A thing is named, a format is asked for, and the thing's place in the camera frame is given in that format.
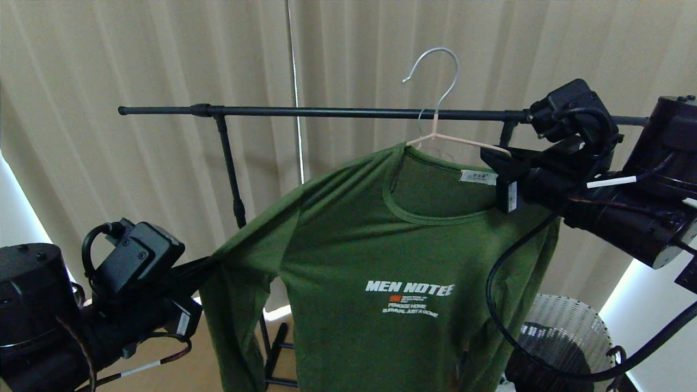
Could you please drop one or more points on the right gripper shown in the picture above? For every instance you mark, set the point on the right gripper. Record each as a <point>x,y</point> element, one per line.
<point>610,207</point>

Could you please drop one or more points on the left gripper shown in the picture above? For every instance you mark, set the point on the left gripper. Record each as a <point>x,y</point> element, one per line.
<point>136,326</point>

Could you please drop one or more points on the green long-sleeved shirt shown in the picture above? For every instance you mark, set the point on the green long-sleeved shirt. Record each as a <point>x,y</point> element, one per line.
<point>354,228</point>

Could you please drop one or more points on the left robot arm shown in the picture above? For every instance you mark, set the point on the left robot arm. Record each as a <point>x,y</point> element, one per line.
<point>32,288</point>

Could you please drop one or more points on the white laundry basket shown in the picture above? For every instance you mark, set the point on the white laundry basket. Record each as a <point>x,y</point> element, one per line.
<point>572,326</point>

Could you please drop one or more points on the black clothes rack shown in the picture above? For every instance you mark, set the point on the black clothes rack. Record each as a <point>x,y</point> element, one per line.
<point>326,112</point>

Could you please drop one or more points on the beige curtain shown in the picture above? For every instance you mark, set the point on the beige curtain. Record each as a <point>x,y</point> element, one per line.
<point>136,49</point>

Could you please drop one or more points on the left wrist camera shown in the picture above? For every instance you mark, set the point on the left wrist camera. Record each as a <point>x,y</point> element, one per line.
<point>136,256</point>

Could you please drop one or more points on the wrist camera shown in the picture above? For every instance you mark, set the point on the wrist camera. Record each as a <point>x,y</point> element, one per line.
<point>566,109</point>
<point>136,256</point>

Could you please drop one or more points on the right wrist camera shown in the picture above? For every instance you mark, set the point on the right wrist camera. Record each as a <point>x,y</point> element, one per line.
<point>566,109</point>

